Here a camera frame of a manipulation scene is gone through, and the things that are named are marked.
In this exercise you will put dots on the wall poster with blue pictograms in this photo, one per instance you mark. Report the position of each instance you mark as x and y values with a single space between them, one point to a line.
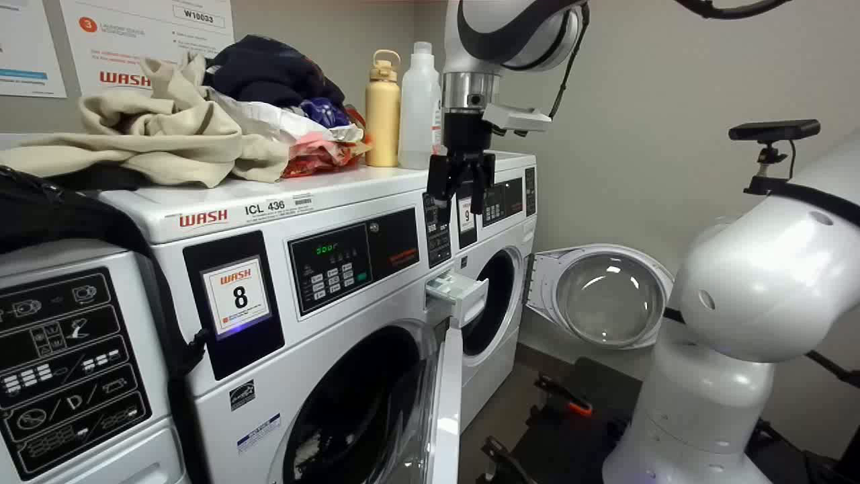
29 45

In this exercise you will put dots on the dark navy garment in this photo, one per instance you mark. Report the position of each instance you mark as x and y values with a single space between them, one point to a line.
271 69

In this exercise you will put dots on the white washing machine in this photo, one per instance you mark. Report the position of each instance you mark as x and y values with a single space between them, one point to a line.
64 259

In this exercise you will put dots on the white washing machine number 9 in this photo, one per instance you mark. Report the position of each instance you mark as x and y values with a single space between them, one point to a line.
514 240

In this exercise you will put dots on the black curved hoop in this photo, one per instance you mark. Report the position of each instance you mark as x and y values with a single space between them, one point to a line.
717 13

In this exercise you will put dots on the blue patterned cloth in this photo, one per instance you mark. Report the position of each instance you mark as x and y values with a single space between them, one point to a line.
324 112

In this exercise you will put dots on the yellow bottle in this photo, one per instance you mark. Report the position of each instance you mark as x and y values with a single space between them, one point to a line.
382 118

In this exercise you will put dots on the wall poster with red print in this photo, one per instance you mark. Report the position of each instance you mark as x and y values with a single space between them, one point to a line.
136 37

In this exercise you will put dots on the round glass washing machine door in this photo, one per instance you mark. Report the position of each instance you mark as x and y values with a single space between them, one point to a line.
609 299
445 412

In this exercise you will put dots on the white detergent bottle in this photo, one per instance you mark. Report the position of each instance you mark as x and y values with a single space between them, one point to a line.
419 108

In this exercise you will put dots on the red floral cloth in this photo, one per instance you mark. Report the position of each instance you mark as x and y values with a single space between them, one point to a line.
314 158

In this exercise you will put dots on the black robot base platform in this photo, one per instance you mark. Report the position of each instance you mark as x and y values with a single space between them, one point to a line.
582 439

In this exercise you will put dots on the black garment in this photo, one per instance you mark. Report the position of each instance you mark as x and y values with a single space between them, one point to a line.
44 216

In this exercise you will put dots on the white washing machine number 8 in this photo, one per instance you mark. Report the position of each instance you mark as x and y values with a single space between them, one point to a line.
260 395

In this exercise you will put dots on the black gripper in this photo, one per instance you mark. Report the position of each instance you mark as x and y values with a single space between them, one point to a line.
468 143

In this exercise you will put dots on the black panel with number 9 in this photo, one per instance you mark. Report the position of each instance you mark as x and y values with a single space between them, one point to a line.
467 218

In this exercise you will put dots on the white cloth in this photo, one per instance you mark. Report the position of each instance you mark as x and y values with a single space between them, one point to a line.
264 118

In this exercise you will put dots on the black panel with number 8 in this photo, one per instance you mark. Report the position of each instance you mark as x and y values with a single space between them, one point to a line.
236 298

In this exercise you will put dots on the black camera on stand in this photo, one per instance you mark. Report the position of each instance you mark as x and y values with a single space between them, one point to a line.
775 131

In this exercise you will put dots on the white detergent drawer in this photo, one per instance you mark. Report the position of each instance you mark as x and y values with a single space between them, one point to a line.
459 299

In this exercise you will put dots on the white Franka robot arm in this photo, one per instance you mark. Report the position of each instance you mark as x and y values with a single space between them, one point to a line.
763 286

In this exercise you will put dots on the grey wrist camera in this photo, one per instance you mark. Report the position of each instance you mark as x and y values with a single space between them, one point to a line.
521 120

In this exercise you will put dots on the beige cloth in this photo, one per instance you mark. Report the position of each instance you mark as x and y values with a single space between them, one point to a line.
171 135

